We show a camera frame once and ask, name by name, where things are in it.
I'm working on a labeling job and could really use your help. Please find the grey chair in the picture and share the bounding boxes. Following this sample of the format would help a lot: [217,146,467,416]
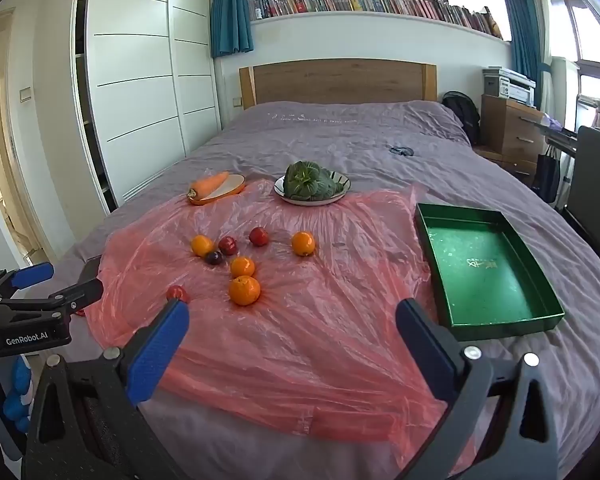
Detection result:
[562,126,600,267]

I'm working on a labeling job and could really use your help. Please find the dark blue bag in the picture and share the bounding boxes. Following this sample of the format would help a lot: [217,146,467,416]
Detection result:
[535,145,562,203]

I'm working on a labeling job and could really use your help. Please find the bok choy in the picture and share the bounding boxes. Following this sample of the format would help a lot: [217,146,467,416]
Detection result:
[282,161,346,200]

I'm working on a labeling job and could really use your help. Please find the carrot on oval plate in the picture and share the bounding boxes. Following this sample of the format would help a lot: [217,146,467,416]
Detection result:
[190,174,247,206]

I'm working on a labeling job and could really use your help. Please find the teal curtain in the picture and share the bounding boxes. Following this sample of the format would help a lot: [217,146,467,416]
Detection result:
[500,0,551,111]
[210,0,255,58]

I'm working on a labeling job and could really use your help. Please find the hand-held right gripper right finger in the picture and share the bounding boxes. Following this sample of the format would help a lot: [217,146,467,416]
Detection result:
[396,298,561,480]

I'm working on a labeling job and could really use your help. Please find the black backpack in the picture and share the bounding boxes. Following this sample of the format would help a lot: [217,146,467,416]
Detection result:
[442,91,482,145]

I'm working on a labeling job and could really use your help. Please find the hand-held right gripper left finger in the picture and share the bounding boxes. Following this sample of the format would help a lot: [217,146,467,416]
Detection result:
[22,298,191,480]

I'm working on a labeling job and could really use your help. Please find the bed with purple blanket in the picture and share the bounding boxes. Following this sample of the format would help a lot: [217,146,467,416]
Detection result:
[45,100,600,480]

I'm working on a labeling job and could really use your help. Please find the pink plastic sheet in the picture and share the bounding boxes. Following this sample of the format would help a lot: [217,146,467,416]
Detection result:
[82,180,486,473]

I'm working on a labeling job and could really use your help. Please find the white printer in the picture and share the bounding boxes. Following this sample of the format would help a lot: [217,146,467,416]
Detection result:
[482,66,537,107]

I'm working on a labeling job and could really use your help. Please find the wooden dresser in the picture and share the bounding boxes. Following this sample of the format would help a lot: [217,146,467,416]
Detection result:
[477,95,548,186]

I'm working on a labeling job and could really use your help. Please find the row of books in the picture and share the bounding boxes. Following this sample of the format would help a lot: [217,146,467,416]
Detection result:
[247,0,511,41]

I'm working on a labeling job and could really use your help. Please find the wooden headboard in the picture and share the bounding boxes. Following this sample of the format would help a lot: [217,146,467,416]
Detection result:
[239,59,438,110]

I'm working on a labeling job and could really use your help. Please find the green tray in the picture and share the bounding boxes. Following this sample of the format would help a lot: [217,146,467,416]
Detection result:
[413,203,566,342]

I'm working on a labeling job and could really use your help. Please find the grey desk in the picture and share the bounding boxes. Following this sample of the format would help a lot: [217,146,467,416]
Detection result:
[532,112,581,153]

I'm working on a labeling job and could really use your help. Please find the white wardrobe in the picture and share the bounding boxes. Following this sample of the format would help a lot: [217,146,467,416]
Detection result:
[72,0,221,211]

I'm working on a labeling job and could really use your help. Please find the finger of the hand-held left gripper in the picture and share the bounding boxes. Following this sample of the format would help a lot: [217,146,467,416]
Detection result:
[0,256,104,322]
[0,261,55,307]

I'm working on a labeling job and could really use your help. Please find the person's left hand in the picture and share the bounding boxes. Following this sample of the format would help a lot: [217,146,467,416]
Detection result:
[2,357,35,434]

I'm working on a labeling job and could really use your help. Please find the green vegetable on plate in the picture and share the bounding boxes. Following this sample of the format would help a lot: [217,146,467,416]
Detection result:
[274,172,352,207]

